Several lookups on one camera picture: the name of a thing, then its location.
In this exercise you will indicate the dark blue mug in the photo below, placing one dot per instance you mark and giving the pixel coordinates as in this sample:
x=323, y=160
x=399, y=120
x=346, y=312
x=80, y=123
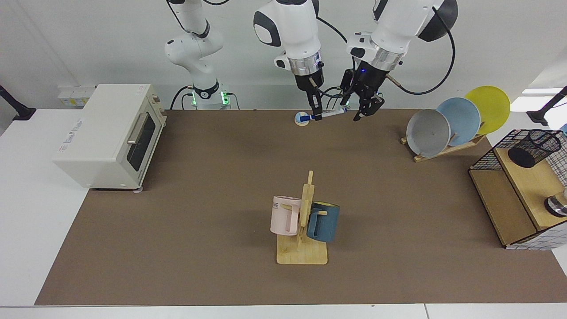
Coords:
x=325, y=223

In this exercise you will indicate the pale toaster oven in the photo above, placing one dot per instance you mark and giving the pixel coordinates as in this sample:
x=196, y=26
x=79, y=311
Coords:
x=97, y=137

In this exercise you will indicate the pink mug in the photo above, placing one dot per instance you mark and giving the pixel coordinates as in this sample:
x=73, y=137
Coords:
x=283, y=219

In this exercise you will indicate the brown table cloth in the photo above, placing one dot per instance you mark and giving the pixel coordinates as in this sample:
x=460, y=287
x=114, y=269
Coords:
x=221, y=266

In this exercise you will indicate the small light blue object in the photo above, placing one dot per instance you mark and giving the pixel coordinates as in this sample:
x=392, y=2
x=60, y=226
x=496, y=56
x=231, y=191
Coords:
x=564, y=129

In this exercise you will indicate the white wall socket strip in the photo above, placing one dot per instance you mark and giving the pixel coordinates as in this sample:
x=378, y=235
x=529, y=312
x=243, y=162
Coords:
x=73, y=95

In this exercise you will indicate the grey plate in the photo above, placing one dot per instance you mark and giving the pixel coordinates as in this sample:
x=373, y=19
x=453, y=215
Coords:
x=427, y=133

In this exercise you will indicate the black camera stand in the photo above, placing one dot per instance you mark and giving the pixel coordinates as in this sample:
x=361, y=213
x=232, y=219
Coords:
x=20, y=113
x=538, y=117

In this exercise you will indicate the wooden plate rack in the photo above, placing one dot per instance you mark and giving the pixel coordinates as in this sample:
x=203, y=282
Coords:
x=443, y=152

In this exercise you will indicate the yellow plate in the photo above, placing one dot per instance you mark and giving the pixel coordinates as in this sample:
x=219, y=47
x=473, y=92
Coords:
x=494, y=106

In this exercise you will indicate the wooden cup stand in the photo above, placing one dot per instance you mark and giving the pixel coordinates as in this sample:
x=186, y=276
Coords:
x=301, y=254

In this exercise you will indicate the small blue round bell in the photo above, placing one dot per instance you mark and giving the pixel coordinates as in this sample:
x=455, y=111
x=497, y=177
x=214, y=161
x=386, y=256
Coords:
x=302, y=123

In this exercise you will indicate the round metal glass lid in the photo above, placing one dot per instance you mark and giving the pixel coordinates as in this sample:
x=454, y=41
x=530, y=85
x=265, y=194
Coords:
x=557, y=206

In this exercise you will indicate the blue and white marker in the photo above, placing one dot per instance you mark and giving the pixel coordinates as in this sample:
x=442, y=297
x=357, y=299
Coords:
x=330, y=114

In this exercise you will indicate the light blue plate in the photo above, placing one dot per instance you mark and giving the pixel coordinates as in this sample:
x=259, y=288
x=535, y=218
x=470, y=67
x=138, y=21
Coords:
x=463, y=117

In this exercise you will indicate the black mesh pen holder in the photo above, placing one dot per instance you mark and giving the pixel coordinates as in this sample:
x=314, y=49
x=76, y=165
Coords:
x=525, y=155

